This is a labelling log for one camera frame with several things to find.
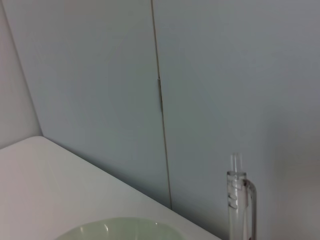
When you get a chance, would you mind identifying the silver ballpoint pen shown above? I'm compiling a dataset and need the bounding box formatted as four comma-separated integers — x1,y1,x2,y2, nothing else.
226,152,258,240

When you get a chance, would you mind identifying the green glass fruit plate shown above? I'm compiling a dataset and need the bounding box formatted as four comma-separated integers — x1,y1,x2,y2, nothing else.
53,217,187,240

